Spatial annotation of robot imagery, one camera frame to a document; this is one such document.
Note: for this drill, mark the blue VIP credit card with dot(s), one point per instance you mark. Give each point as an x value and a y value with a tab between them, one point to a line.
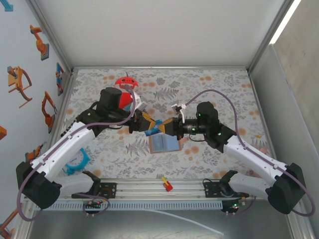
153	129

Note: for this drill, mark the pink card holder blue pockets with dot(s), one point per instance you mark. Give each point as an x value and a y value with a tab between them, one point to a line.
169	144

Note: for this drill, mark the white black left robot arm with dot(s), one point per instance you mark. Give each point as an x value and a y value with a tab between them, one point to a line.
62	149

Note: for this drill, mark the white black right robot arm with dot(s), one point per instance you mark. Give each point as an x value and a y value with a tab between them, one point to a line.
254	156

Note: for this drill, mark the red shark plush toy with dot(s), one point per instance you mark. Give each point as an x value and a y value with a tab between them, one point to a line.
125	81

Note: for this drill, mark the floral tablecloth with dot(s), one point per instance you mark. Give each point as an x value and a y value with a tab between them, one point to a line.
219	82

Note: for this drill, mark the small red yellow toy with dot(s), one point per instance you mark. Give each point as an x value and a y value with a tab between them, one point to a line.
167	185

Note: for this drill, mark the blue alarm clock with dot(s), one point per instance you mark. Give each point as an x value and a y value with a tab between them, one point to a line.
76	161

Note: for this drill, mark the small circuit board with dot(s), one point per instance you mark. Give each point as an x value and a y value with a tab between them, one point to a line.
96	203
233	206

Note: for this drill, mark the thin white tube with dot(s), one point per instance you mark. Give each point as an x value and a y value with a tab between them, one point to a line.
194	221

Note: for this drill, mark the orange claw gripper sticker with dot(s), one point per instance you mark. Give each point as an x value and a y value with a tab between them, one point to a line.
15	79

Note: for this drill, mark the orange block sticker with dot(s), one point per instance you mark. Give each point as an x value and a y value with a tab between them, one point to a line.
2	133

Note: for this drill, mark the wide aluminium base rail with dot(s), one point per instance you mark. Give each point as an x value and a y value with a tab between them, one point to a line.
149	190

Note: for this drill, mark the aluminium frame post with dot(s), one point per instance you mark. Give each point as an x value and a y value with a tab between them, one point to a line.
53	37
269	37

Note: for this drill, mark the blue wall sticker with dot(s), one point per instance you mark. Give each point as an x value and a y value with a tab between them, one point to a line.
8	6

